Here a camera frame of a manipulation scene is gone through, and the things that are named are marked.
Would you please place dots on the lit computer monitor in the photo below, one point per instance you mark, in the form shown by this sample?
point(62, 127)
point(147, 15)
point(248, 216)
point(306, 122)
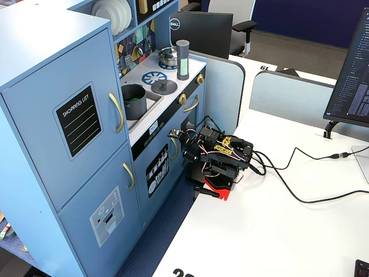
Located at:
point(354, 72)

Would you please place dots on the black keyboard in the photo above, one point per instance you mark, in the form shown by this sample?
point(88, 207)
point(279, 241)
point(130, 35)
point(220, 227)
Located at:
point(362, 269)

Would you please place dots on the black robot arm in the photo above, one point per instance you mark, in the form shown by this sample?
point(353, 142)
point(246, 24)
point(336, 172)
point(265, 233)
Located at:
point(227, 170)

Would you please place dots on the gray tape roll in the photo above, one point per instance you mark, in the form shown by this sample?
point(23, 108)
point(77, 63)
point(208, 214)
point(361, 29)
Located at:
point(12, 233)

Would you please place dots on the blue toy kitchen unit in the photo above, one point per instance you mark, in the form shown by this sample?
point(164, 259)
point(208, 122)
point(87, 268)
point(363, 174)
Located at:
point(34, 29)

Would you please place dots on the metal toy spatula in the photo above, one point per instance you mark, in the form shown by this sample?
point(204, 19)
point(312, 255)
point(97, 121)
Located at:
point(128, 61)

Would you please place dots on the light blue desk divider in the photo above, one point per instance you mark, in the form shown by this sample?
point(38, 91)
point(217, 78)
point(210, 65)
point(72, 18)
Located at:
point(225, 86)
point(288, 98)

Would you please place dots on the gray pot lid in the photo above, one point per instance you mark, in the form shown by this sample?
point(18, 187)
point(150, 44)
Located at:
point(164, 88)

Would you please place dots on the small wrist camera board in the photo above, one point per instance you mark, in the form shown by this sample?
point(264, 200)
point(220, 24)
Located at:
point(176, 132)

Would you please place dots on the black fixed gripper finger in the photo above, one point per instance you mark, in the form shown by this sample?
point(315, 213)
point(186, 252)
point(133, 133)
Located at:
point(186, 157)

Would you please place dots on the gold stove knob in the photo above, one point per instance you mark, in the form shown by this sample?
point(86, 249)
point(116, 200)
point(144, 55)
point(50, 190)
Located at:
point(199, 78)
point(182, 99)

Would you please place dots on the metal hanging utensil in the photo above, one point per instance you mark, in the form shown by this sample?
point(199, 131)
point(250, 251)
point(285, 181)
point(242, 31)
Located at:
point(140, 52)
point(149, 44)

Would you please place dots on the white toy plate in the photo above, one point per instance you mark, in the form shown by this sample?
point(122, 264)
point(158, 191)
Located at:
point(103, 14)
point(129, 14)
point(122, 14)

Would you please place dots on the fridge door with shopping list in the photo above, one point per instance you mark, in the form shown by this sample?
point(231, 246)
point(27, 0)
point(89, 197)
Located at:
point(34, 121)

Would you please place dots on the oven door with window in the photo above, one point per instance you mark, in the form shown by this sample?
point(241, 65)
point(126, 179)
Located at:
point(201, 115)

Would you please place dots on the freezer door with ice dispenser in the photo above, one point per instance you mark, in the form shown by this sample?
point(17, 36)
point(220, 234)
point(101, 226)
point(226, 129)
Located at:
point(86, 207)

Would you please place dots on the gray salt shaker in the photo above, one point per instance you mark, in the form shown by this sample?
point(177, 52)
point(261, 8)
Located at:
point(183, 63)

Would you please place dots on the stainless steel pot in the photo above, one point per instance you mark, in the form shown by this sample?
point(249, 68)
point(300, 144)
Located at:
point(167, 56)

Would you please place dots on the gray cooking pot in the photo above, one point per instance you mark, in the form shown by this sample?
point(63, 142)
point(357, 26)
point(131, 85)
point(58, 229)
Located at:
point(135, 109)

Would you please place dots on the silver monitor stand base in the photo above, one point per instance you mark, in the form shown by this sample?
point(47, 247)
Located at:
point(363, 161)

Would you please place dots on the red robot base plate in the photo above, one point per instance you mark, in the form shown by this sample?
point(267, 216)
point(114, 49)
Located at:
point(219, 184)

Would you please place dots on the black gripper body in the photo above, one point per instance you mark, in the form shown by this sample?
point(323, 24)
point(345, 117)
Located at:
point(189, 153)

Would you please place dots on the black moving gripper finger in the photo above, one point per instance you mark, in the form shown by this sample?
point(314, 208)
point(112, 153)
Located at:
point(197, 160)

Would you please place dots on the black Dell monitor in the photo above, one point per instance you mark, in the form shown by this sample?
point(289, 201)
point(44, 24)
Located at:
point(207, 34)

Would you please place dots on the green and red box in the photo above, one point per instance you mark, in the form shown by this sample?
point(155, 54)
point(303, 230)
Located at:
point(4, 232)

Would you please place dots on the black toy microwave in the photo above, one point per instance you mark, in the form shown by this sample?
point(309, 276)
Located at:
point(150, 11)

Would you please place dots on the white and black office chair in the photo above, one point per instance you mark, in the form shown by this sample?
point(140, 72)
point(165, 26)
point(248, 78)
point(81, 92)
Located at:
point(230, 11)

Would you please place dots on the black table clamp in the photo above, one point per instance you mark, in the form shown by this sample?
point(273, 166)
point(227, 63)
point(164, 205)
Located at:
point(204, 191)

